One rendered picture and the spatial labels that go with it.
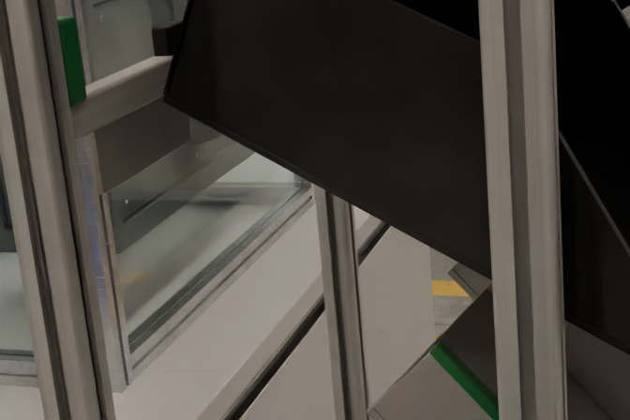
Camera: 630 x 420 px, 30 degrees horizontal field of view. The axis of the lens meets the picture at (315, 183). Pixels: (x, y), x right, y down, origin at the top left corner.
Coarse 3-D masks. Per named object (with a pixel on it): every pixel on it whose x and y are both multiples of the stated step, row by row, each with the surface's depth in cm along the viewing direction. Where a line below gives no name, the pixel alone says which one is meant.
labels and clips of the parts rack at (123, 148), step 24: (72, 24) 42; (168, 24) 51; (72, 48) 42; (168, 48) 51; (72, 72) 42; (72, 96) 42; (120, 120) 48; (144, 120) 51; (168, 120) 53; (96, 144) 47; (120, 144) 48; (144, 144) 51; (168, 144) 53; (96, 168) 47; (120, 168) 48; (144, 168) 51
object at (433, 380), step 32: (480, 320) 53; (448, 352) 42; (480, 352) 51; (576, 352) 54; (608, 352) 53; (416, 384) 43; (448, 384) 42; (480, 384) 42; (576, 384) 54; (608, 384) 53; (384, 416) 44; (416, 416) 44; (448, 416) 43; (480, 416) 42; (576, 416) 52; (608, 416) 54
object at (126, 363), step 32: (64, 0) 113; (96, 192) 119; (96, 224) 119; (288, 224) 174; (96, 256) 120; (256, 256) 161; (192, 288) 146; (224, 288) 151; (160, 320) 135; (192, 320) 142; (128, 352) 126; (160, 352) 133; (0, 384) 129; (32, 384) 128; (128, 384) 126
